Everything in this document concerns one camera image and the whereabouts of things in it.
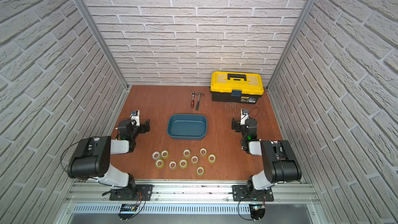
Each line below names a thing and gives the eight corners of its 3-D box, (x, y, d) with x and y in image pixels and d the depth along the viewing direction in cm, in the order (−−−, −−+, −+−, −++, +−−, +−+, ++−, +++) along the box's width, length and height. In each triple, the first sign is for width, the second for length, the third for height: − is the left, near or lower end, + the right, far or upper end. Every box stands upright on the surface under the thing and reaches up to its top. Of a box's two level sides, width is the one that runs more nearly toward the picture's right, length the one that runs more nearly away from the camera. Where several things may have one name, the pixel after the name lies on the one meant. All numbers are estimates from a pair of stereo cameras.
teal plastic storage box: (167, 140, 94) (165, 135, 89) (170, 119, 104) (169, 113, 99) (206, 140, 94) (207, 135, 89) (206, 119, 104) (206, 114, 99)
